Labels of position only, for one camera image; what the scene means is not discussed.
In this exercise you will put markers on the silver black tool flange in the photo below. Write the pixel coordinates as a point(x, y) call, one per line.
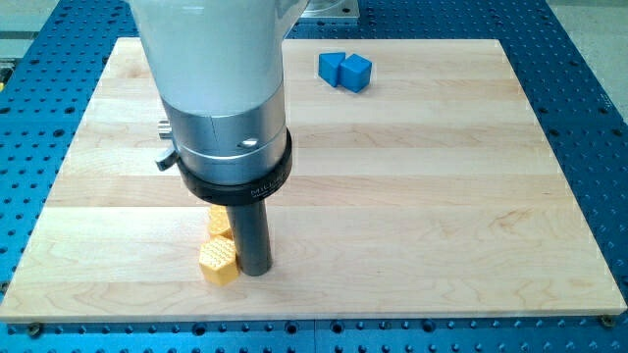
point(230, 160)

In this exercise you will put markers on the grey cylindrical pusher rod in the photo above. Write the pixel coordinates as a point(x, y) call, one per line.
point(251, 236)

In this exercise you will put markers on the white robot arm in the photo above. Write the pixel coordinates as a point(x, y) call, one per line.
point(218, 67)

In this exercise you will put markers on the yellow block behind rod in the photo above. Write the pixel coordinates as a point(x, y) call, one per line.
point(219, 224)

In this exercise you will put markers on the yellow hexagon block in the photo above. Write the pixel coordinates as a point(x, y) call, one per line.
point(217, 260)

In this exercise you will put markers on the blue triangle block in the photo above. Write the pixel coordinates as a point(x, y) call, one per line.
point(329, 67)

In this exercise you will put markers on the blue cube block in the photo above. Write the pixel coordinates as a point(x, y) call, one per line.
point(355, 73)

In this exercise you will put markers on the wooden board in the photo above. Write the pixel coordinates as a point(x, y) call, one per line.
point(432, 192)

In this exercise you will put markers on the blue perforated table plate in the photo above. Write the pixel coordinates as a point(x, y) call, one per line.
point(49, 91)

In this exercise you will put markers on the left brass board screw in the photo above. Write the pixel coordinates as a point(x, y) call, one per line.
point(34, 330)

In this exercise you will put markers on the brass board screw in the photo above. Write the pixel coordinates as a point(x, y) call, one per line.
point(34, 330)
point(607, 321)

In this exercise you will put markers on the right brass board screw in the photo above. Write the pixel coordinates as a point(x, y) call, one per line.
point(607, 321)

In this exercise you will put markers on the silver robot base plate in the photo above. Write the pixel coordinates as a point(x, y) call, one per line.
point(332, 9)

